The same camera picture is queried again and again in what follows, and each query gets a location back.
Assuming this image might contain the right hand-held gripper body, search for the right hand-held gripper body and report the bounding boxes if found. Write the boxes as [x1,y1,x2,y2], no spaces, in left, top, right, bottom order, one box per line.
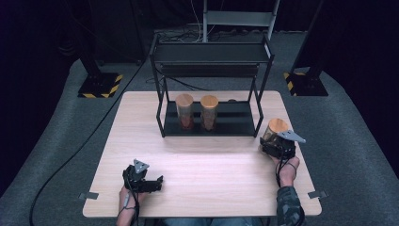
[266,129,307,160]

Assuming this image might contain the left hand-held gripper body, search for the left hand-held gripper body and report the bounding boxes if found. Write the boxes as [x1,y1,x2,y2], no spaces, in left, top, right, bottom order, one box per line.
[121,158,151,193]

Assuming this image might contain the glass jar with brown snacks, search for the glass jar with brown snacks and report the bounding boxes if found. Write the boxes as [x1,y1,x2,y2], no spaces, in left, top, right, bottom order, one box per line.
[262,118,290,149]

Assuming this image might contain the black metal shelf rack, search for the black metal shelf rack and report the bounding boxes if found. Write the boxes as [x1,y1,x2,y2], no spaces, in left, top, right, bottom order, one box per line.
[149,33,276,139]

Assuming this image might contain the glass jar with orange wooden lid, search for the glass jar with orange wooden lid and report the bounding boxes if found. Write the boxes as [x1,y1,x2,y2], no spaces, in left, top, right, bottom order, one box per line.
[199,94,220,132]

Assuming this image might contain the glass jar with pale wooden lid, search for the glass jar with pale wooden lid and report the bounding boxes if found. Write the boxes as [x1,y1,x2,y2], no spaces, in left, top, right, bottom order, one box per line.
[174,93,195,131]

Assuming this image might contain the person's left hand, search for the person's left hand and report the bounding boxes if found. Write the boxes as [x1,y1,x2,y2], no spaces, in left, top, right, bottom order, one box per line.
[118,186,147,218]

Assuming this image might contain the person's right hand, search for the person's right hand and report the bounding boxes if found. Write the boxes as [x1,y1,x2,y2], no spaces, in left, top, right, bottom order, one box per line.
[270,154,301,188]

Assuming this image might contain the grey metal table clip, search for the grey metal table clip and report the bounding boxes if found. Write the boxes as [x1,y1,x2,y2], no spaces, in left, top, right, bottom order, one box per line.
[78,191,100,202]
[307,189,329,200]

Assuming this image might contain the black stand with striped base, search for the black stand with striped base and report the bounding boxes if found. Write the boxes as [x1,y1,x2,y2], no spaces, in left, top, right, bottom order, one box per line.
[76,46,124,99]
[283,0,329,97]

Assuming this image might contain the person's blue jeans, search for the person's blue jeans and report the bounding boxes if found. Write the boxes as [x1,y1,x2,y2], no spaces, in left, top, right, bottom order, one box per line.
[163,217,265,226]

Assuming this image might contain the left hand-held gripper cable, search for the left hand-held gripper cable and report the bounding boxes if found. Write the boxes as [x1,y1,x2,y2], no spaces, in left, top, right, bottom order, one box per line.
[121,170,140,226]

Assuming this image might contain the hand-held gripper cable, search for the hand-held gripper cable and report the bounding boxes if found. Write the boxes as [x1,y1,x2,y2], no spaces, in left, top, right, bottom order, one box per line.
[121,170,140,226]
[274,147,299,189]

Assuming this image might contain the right hand-held gripper cable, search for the right hand-held gripper cable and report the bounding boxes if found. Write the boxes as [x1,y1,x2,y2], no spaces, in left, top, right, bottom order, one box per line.
[274,147,299,189]

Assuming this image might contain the long black floor cable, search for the long black floor cable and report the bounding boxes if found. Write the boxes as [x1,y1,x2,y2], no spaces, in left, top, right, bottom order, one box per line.
[28,57,150,226]

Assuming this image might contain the thin black floor cable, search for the thin black floor cable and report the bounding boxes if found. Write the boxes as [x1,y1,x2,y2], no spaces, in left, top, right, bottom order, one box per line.
[145,70,210,92]

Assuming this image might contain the grey metal frame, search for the grey metal frame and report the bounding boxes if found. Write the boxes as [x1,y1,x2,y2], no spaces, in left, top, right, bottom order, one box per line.
[201,0,281,43]

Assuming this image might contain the bundle of floor cables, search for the bundle of floor cables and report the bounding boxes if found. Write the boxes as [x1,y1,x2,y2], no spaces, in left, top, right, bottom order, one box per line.
[154,0,271,43]

